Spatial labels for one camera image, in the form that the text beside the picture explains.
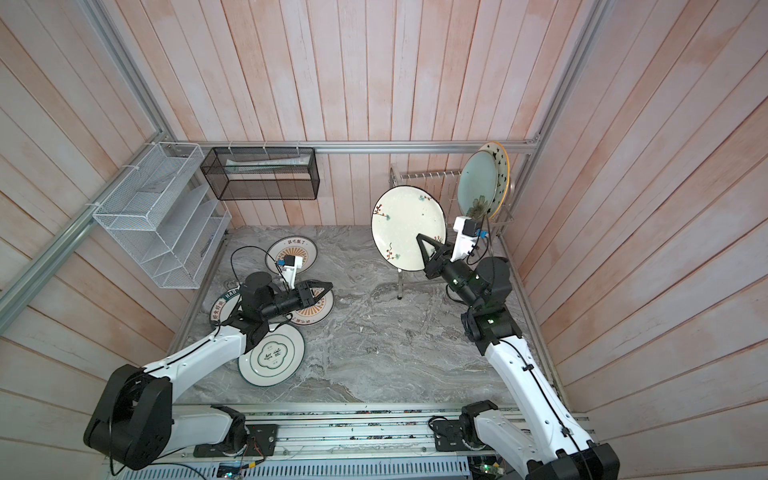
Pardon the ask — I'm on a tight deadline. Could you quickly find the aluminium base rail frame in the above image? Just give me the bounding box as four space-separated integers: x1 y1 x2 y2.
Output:
101 401 607 480

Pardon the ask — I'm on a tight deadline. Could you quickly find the black wire mesh basket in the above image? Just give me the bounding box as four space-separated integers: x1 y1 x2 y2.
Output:
201 146 321 201

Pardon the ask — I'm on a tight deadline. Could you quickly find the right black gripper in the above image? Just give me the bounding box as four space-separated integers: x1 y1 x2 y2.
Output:
419 236 481 317

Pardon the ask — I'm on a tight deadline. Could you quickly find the white plate green clover outline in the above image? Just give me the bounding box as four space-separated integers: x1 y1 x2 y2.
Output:
238 324 305 387

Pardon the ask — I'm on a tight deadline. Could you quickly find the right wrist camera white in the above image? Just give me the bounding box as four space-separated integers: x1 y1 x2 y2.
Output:
451 216 485 262

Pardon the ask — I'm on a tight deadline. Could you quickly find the stainless steel dish rack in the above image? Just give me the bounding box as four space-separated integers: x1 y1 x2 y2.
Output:
388 165 513 300

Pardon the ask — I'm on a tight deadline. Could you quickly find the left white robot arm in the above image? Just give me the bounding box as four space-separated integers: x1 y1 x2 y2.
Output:
83 272 333 470

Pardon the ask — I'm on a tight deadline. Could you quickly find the white star patterned plate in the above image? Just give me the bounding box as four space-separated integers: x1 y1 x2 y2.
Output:
481 141 511 219

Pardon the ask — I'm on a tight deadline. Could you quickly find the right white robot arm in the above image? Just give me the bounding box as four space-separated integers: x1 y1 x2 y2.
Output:
416 234 620 479

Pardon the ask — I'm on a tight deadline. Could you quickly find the white wire mesh shelf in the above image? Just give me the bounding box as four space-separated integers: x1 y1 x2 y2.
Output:
94 142 231 290

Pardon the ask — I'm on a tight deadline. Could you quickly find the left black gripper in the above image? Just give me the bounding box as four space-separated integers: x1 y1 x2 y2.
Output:
261 280 334 320

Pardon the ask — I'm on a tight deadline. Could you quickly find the cream plate with red berries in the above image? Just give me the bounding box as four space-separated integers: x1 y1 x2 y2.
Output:
371 185 447 272

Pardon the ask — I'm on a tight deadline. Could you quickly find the small sunburst plate far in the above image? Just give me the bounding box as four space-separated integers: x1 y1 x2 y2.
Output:
265 235 318 274

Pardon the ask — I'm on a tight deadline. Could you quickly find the green rim lettered plate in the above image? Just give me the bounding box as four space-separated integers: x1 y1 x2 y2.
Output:
209 288 241 328

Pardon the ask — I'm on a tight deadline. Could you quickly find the mint green flower plate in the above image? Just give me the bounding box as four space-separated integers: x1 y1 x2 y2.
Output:
457 151 497 219

